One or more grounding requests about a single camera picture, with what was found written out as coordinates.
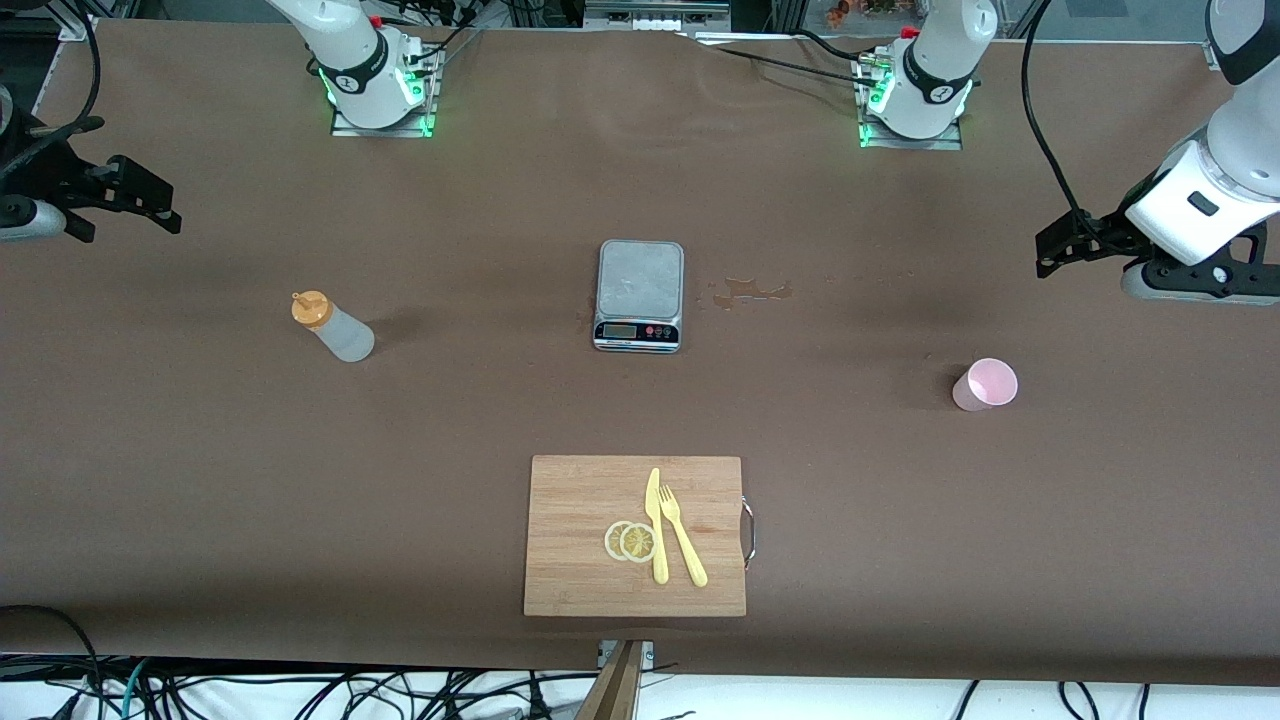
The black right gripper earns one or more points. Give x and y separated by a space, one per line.
52 178

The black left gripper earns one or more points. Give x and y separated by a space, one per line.
1103 236

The pink plastic cup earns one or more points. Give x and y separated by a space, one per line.
985 385

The clear sauce bottle orange cap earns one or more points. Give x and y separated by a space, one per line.
345 338

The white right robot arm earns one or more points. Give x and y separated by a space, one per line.
360 60

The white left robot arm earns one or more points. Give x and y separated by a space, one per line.
940 70

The spilled liquid puddle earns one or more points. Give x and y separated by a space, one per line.
745 290

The brown table cover sheet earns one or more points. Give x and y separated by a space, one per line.
300 500

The silver digital kitchen scale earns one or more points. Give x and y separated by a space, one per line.
640 280

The grey power strip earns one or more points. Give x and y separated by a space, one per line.
660 22

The yellow plastic knife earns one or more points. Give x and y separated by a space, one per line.
653 500

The yellow plastic fork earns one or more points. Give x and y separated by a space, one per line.
685 550

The lemon slice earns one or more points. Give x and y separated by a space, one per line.
612 541
638 543

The wooden beam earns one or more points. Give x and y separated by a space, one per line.
615 690

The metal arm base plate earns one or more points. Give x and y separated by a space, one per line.
345 128
950 143

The aluminium frame corner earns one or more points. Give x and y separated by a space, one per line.
75 28

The small metal bracket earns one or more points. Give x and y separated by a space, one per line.
648 652

